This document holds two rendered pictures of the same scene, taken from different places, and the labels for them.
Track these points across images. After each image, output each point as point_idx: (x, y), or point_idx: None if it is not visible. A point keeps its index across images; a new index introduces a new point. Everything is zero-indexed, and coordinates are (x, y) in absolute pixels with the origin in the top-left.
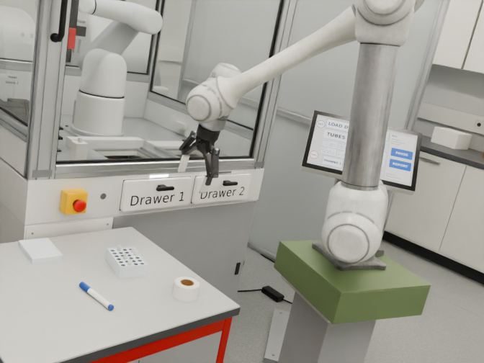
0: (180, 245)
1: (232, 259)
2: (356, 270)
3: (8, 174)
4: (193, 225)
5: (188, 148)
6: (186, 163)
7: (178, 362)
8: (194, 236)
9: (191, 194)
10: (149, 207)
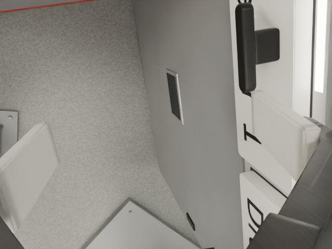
0: (200, 119)
1: (195, 220)
2: None
3: None
4: (221, 160)
5: (331, 182)
6: (273, 148)
7: None
8: (210, 155)
9: (266, 179)
10: (232, 7)
